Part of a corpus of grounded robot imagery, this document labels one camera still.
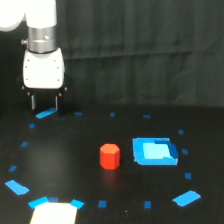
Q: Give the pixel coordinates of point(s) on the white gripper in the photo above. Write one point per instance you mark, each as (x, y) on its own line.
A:
(44, 72)

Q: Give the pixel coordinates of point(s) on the red hexagonal block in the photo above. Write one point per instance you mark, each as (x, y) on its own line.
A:
(110, 156)

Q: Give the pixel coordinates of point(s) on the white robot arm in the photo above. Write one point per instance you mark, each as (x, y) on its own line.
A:
(41, 20)

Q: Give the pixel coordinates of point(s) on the long blue tape top-left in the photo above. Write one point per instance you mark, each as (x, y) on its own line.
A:
(46, 113)

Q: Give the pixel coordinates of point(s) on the black backdrop curtain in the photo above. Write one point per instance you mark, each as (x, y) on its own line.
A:
(156, 52)

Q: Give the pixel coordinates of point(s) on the long blue tape left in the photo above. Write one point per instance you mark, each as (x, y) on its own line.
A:
(16, 187)

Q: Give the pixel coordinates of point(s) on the long blue tape bottom-left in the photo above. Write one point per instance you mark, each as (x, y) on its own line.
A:
(37, 202)

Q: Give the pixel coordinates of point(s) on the blue tape beside paper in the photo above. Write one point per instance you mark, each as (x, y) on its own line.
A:
(77, 204)

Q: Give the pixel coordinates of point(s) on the blue tape square patch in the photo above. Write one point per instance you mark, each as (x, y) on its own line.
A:
(155, 152)

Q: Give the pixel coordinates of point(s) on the white paper sheet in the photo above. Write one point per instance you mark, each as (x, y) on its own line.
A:
(54, 213)

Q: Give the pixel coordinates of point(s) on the long blue tape bottom-right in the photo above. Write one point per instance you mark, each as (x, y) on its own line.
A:
(186, 198)

